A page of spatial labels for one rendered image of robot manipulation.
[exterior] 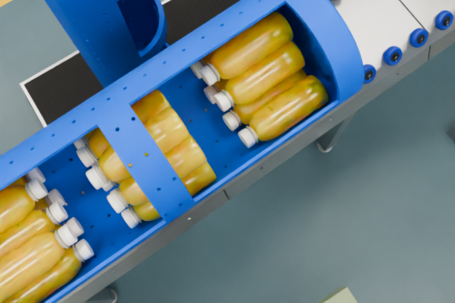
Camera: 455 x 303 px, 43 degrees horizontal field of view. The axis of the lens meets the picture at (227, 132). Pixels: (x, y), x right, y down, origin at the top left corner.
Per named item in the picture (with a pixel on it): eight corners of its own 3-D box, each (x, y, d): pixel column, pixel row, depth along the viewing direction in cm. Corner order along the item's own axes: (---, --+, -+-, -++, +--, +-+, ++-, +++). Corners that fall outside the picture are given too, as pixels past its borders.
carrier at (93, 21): (116, 122, 213) (190, 97, 215) (36, 13, 129) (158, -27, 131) (94, 54, 220) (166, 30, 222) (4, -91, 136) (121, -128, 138)
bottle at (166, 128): (193, 137, 106) (109, 194, 103) (188, 134, 113) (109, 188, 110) (172, 105, 105) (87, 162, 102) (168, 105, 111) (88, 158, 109)
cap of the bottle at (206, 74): (204, 66, 117) (197, 71, 117) (206, 63, 113) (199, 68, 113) (215, 82, 117) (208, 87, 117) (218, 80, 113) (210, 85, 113)
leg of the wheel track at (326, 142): (335, 147, 225) (370, 95, 164) (323, 155, 224) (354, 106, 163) (326, 134, 226) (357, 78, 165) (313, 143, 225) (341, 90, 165)
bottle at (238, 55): (271, 13, 121) (199, 61, 118) (278, 6, 114) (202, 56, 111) (289, 42, 121) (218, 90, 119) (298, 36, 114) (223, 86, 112)
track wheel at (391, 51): (401, 44, 129) (395, 40, 131) (386, 55, 129) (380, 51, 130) (405, 59, 132) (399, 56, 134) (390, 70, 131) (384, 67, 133)
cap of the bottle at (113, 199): (125, 206, 112) (118, 212, 112) (114, 189, 112) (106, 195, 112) (126, 210, 109) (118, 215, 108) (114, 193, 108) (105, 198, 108)
